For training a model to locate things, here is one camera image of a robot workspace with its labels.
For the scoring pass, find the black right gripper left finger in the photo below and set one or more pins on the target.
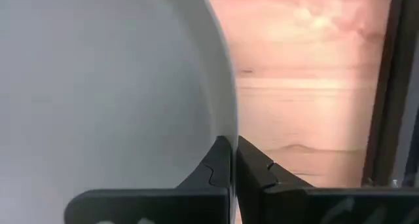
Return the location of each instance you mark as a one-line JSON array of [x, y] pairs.
[[183, 206]]

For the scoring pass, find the grey deep plate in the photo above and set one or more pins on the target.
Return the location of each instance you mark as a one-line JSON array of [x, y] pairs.
[[98, 86]]

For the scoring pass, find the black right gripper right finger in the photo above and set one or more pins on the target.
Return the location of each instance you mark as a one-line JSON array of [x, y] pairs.
[[294, 204]]

